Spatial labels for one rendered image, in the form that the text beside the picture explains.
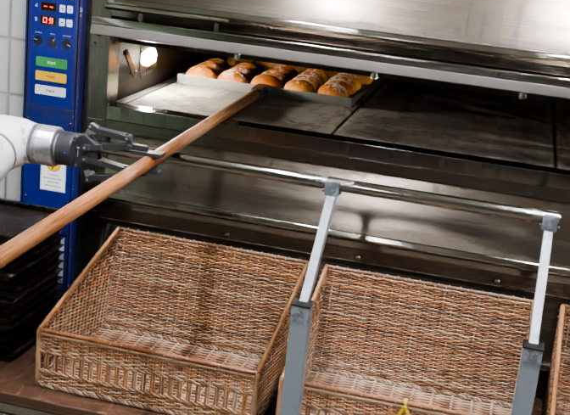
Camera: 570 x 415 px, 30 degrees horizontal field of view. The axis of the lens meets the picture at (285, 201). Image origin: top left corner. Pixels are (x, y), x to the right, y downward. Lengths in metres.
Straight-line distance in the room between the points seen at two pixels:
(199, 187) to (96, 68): 0.42
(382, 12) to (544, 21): 0.39
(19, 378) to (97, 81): 0.81
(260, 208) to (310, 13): 0.53
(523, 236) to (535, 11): 0.56
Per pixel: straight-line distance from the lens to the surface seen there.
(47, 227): 1.83
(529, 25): 2.66
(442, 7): 2.67
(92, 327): 2.91
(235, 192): 2.84
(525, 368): 2.23
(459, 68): 2.53
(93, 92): 2.93
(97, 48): 2.91
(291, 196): 2.81
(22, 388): 2.66
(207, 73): 3.32
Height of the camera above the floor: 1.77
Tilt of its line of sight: 16 degrees down
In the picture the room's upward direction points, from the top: 6 degrees clockwise
